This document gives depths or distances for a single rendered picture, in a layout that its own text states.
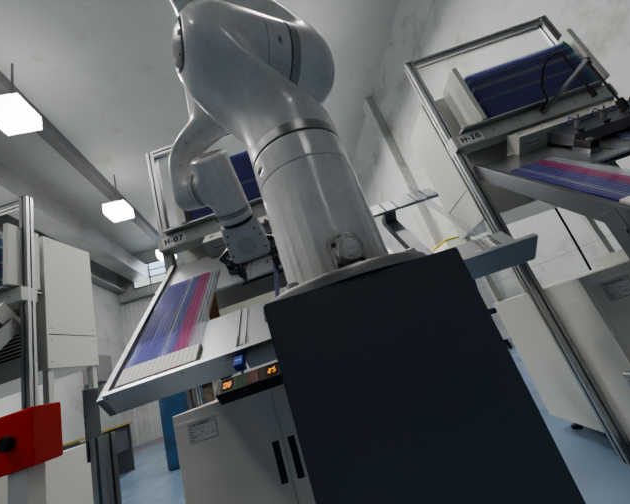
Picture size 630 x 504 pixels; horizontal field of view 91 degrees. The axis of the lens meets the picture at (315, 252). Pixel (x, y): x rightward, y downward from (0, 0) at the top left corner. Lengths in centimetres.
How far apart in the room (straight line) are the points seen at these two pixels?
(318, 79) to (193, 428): 110
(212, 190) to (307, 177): 41
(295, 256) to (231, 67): 24
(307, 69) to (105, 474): 98
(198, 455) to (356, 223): 106
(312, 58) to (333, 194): 24
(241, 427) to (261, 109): 100
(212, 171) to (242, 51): 33
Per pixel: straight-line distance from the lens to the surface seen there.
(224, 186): 71
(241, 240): 77
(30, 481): 137
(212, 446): 124
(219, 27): 45
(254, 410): 117
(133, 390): 97
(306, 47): 52
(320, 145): 37
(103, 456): 104
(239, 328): 93
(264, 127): 39
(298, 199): 33
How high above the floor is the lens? 65
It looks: 18 degrees up
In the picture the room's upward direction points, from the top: 19 degrees counter-clockwise
